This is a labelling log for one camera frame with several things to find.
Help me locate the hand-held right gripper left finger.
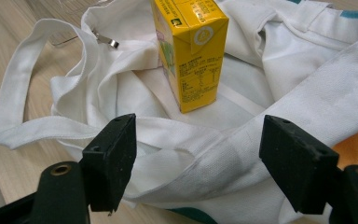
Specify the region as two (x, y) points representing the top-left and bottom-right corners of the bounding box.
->
(78, 113), (138, 217)

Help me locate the metal clip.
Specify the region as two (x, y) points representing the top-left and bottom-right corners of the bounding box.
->
(91, 28), (120, 49)

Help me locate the yellow drink carton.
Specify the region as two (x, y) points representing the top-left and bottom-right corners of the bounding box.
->
(149, 0), (230, 115)

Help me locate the white canvas tote bag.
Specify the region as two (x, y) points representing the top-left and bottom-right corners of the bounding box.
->
(0, 0), (358, 224)

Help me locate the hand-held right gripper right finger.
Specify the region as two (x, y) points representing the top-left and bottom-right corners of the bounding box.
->
(258, 114), (340, 216)

